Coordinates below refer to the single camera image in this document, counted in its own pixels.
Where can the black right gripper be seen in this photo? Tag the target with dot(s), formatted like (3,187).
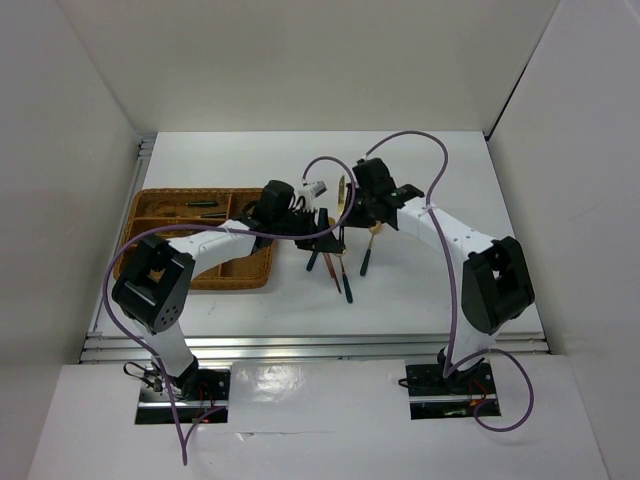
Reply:
(364,222)

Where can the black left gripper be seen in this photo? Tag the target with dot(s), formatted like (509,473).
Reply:
(322,225)

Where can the gold spoon green handle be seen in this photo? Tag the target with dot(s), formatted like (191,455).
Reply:
(374,230)
(345,279)
(312,260)

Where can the gold fork green handle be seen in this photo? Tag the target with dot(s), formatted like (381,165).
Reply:
(214,216)
(202,204)

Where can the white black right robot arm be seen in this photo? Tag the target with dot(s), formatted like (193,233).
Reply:
(489,277)

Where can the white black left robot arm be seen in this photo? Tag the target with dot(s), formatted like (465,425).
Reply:
(153,284)

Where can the wicker cutlery tray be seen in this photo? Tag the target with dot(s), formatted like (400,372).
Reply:
(152,208)

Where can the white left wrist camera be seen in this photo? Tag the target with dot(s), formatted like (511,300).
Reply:
(308,192)

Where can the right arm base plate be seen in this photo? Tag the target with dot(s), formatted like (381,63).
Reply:
(433,397)

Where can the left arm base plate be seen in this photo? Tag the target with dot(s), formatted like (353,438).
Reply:
(208,395)

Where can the aluminium frame rail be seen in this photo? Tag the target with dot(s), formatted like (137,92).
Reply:
(102,349)

